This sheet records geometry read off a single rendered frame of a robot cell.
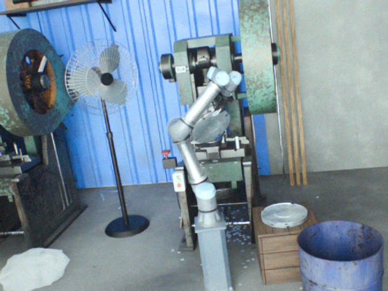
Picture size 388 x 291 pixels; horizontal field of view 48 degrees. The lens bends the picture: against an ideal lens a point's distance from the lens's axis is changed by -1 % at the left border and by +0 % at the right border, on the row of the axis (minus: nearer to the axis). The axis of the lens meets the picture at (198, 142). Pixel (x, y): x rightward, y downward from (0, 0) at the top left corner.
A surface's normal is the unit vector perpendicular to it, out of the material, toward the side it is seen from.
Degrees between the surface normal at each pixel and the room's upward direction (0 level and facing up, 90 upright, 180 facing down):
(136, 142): 90
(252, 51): 79
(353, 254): 88
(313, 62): 90
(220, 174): 90
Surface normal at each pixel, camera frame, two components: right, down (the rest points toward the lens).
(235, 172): -0.15, 0.29
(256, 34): -0.18, -0.11
